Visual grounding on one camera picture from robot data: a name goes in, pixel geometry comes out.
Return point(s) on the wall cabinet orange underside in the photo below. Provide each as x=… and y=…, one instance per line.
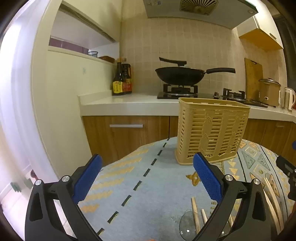
x=261, y=34

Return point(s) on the yellow label soy sauce bottle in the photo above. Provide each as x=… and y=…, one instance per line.
x=118, y=88

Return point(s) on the patterned blue tablecloth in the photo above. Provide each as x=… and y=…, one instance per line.
x=150, y=204

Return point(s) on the black glass gas stove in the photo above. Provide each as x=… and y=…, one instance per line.
x=208, y=95

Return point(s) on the white electric kettle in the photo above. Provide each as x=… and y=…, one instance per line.
x=289, y=98

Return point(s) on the black wok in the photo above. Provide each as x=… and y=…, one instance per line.
x=178, y=76

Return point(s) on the clear plastic spoon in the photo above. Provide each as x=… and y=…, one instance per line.
x=187, y=228

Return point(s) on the wooden cutting board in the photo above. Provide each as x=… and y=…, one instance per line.
x=253, y=78

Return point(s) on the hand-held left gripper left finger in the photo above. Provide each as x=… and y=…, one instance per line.
x=87, y=178

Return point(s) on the brown wooden box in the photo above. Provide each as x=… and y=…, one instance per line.
x=107, y=59

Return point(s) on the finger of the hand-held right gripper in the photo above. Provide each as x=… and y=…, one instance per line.
x=283, y=163
x=294, y=146

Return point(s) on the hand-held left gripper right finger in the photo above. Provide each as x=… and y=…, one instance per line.
x=208, y=178

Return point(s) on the beige rice cooker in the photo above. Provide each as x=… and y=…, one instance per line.
x=269, y=92

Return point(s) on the beige plastic utensil basket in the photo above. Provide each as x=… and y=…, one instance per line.
x=208, y=129

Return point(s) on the red label sauce bottle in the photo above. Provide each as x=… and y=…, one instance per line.
x=128, y=87

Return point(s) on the small black mesh cup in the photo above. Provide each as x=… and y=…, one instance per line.
x=92, y=54

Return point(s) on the white door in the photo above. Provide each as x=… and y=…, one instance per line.
x=13, y=104

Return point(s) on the grey range hood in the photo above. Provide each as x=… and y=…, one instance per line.
x=166, y=9

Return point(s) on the dark window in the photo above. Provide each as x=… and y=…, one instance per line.
x=285, y=46

